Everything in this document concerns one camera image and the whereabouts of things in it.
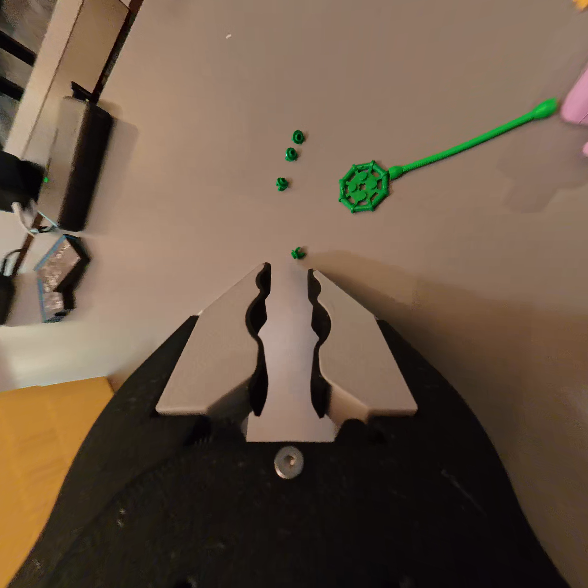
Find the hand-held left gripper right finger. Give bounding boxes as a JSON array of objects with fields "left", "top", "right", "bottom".
[{"left": 307, "top": 269, "right": 419, "bottom": 428}]

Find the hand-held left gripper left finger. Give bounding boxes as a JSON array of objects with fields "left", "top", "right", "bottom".
[{"left": 155, "top": 263, "right": 272, "bottom": 428}]

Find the green toy flower stem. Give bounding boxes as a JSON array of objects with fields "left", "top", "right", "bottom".
[{"left": 337, "top": 98, "right": 560, "bottom": 214}]

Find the black box device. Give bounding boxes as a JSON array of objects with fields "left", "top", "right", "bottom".
[{"left": 0, "top": 250, "right": 24, "bottom": 325}]

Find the long black bar device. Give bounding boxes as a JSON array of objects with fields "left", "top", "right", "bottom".
[{"left": 57, "top": 82, "right": 115, "bottom": 232}]

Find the black dock device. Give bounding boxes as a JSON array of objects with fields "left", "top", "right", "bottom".
[{"left": 0, "top": 151, "right": 47, "bottom": 214}]

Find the pink toy watering can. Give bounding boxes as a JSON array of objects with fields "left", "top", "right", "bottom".
[{"left": 561, "top": 69, "right": 588, "bottom": 157}]

